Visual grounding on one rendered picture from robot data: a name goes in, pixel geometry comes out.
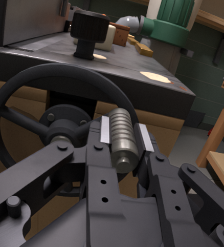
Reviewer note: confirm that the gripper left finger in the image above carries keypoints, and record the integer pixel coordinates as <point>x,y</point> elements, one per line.
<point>96,173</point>

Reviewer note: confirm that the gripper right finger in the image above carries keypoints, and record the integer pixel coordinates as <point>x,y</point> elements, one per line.
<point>167,183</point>

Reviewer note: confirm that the black handwheel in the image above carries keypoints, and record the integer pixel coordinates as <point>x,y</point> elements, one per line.
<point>25,121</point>

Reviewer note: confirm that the wooden shelf stand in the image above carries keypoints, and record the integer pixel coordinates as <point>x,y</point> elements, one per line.
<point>218,125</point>

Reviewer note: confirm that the grey router table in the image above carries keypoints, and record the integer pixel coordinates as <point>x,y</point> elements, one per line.
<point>123,63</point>

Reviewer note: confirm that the small tan wooden block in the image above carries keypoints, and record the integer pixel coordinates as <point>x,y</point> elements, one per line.
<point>132,39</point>
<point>144,50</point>

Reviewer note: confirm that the cream block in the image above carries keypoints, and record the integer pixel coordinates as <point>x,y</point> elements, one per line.
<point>109,38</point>

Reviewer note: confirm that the brown wooden block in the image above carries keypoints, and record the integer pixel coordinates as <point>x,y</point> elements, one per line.
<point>120,35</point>

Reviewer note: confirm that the black ribbed knob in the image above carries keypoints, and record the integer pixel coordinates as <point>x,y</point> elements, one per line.
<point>88,27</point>

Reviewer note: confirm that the green dust collector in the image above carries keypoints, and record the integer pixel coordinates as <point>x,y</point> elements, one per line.
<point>169,25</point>

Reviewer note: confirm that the wooden wall shelf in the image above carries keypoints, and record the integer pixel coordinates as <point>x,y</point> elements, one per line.
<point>214,21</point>

